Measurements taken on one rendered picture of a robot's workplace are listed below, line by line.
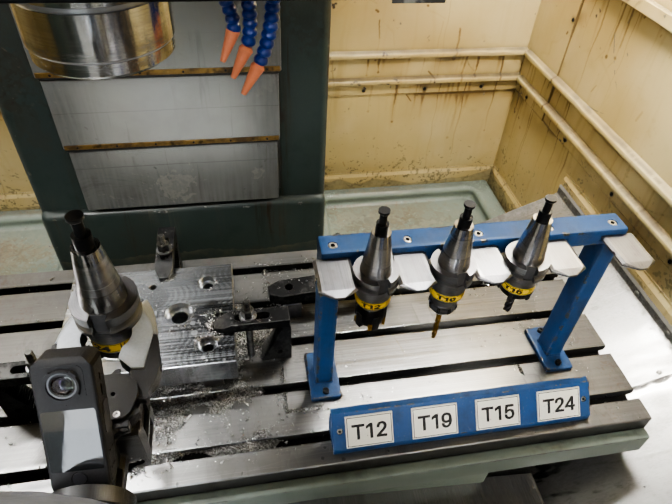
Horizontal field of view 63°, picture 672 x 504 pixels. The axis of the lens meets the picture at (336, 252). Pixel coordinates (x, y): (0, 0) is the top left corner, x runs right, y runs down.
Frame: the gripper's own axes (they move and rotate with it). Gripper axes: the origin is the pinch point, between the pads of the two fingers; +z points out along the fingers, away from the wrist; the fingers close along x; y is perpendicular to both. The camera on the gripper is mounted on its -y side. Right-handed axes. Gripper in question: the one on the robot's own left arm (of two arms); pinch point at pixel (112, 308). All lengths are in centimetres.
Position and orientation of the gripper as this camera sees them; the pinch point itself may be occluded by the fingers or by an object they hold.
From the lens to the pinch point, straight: 60.2
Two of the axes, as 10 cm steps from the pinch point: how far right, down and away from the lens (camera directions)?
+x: 9.8, -0.8, 1.6
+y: -0.5, 7.2, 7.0
